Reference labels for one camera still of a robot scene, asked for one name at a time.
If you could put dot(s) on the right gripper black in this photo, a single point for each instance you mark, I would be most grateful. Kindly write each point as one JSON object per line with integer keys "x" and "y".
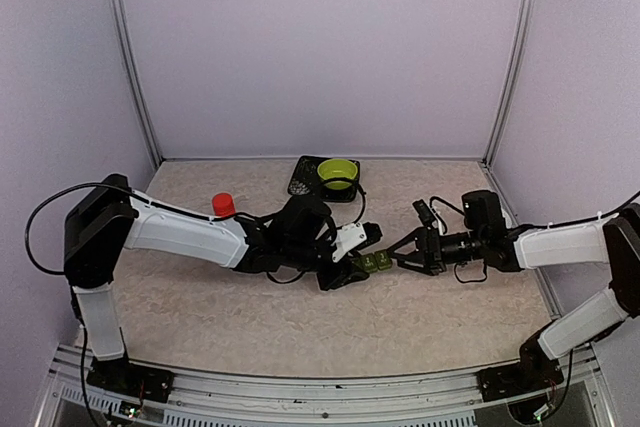
{"x": 434, "y": 261}

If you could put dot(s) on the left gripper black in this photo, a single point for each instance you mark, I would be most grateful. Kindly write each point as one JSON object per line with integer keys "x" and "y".
{"x": 343, "y": 275}

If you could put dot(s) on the green pill organizer box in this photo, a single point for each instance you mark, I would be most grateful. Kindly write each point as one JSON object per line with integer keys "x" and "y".
{"x": 373, "y": 262}

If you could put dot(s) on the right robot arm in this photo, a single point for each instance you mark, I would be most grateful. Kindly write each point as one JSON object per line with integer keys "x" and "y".
{"x": 611, "y": 238}

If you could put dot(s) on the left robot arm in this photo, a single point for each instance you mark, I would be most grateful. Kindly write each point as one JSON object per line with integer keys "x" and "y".
{"x": 113, "y": 217}

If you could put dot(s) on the black patterned tray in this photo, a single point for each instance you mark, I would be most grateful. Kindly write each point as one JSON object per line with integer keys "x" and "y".
{"x": 305, "y": 179}

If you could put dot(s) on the lime green bowl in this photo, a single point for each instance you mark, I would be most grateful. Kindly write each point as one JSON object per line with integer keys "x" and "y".
{"x": 337, "y": 174}

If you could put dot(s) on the red pill bottle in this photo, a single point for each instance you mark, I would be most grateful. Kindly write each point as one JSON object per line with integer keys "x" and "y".
{"x": 223, "y": 205}

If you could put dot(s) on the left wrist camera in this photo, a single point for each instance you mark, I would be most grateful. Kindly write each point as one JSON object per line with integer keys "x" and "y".
{"x": 355, "y": 236}

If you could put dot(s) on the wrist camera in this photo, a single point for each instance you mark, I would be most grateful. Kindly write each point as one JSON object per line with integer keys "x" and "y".
{"x": 355, "y": 236}
{"x": 425, "y": 214}

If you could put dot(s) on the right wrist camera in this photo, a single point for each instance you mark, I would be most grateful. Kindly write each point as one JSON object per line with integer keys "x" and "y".
{"x": 425, "y": 214}

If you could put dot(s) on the aluminium front frame rail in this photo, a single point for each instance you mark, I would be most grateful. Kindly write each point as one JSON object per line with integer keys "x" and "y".
{"x": 208, "y": 398}

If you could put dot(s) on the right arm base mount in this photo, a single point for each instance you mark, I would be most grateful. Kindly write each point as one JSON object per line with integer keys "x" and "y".
{"x": 522, "y": 377}

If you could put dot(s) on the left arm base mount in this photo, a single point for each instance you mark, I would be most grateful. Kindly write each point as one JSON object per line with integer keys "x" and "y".
{"x": 123, "y": 377}

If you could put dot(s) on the right aluminium corner post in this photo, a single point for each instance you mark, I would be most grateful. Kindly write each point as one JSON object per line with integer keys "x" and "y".
{"x": 515, "y": 60}

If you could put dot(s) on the aluminium corner post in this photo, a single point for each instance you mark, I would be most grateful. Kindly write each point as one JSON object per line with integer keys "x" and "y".
{"x": 134, "y": 83}
{"x": 515, "y": 60}

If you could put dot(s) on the left aluminium corner post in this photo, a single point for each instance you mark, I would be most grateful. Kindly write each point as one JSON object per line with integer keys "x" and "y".
{"x": 134, "y": 83}

